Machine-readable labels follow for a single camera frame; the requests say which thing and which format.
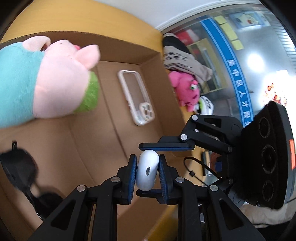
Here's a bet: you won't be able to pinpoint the beige clear phone case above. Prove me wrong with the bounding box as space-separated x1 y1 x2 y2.
117 70 155 127

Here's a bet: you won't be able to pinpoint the cartoon poster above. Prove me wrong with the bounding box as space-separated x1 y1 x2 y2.
229 11 269 29

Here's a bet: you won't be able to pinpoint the teal and pink plush pig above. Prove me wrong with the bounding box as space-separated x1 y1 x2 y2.
0 36 101 128

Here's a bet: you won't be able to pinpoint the white earbuds case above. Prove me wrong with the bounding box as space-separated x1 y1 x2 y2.
135 150 160 192

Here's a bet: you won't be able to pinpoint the small grey bag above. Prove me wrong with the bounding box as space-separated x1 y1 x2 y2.
201 151 222 186

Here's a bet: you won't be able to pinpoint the pink plush toy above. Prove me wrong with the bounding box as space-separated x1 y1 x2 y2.
168 71 201 113

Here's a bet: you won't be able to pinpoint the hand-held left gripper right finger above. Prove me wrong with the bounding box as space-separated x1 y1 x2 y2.
158 155 266 241

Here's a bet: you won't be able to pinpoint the glass door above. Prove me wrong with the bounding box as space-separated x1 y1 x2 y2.
159 0 296 130

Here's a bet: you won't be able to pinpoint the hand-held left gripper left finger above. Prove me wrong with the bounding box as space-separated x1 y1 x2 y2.
28 154 138 241

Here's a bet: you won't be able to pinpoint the red tiger window sticker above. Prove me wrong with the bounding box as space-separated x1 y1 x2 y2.
264 82 288 107

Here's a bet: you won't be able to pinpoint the white cloth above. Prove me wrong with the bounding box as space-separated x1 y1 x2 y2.
240 203 293 232

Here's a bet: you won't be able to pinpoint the white black printed item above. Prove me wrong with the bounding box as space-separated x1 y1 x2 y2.
193 95 214 115

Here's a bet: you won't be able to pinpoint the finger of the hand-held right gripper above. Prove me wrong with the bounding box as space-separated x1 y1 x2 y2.
136 189 162 197
139 115 242 152

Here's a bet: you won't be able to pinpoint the black cable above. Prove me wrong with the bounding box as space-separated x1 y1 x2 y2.
184 157 219 186

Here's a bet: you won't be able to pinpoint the yellow shelf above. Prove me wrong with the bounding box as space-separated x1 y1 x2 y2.
186 38 228 93

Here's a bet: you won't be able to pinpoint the red box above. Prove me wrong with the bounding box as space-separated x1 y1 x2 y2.
174 29 197 45

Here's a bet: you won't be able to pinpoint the cardboard box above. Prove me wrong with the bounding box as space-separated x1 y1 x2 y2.
0 30 186 241

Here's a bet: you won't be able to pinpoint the beige and black bag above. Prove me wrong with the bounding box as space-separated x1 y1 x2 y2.
162 32 212 85

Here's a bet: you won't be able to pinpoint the blue banner strip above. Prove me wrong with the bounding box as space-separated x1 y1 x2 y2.
200 19 255 127

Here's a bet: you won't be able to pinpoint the black sunglasses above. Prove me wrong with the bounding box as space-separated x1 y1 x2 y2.
0 141 65 220

